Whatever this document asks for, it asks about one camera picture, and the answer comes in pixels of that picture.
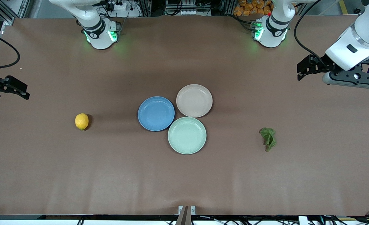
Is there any aluminium frame profile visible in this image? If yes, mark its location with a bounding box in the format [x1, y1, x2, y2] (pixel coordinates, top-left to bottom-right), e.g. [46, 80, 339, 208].
[0, 0, 32, 26]

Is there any brown table cover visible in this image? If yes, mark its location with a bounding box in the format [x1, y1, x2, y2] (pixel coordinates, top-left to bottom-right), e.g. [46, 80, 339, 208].
[0, 15, 369, 216]

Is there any beige pink plate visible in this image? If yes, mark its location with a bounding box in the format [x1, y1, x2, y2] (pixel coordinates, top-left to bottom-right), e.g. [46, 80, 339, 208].
[176, 84, 213, 118]

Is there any white power strip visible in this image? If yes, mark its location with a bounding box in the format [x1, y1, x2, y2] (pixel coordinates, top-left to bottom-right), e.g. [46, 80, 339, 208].
[105, 0, 127, 12]

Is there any metal bracket with brown post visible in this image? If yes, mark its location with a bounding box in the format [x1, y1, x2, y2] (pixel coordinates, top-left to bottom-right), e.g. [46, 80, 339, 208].
[178, 205, 196, 225]

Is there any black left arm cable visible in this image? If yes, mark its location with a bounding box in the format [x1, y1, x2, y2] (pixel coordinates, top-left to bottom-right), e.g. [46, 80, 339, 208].
[294, 0, 328, 68]

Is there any blue plate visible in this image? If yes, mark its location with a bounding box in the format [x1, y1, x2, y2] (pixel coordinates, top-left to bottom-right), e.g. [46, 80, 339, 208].
[138, 96, 175, 132]

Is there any green lettuce leaf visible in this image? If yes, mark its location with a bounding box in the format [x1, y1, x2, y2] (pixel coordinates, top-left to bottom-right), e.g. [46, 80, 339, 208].
[259, 127, 277, 152]

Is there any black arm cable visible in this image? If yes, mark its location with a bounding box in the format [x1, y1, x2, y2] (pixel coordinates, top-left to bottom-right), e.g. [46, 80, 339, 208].
[0, 28, 20, 69]
[294, 0, 328, 68]

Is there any light green plate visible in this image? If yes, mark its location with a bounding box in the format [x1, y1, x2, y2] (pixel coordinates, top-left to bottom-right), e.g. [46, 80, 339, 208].
[168, 117, 207, 155]

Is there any white electronics block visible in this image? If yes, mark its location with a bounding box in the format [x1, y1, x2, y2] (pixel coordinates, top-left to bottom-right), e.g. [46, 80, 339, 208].
[165, 0, 201, 16]

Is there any yellow lemon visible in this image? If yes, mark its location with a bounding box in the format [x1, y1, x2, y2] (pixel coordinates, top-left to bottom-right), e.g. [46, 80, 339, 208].
[75, 113, 89, 131]

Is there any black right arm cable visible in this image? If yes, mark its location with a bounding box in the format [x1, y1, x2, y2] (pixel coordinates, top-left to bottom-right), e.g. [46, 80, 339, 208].
[0, 28, 20, 69]

